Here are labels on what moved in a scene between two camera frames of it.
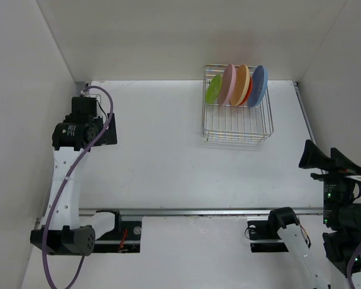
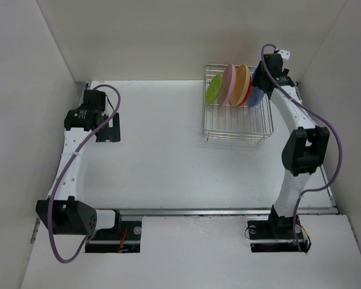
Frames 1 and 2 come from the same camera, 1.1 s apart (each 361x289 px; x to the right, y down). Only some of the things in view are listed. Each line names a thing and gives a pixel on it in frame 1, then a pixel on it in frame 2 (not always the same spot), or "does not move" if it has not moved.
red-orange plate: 250,88 does not move
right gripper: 314,156 → 257,76
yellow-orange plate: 240,85 does not move
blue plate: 260,79 does not move
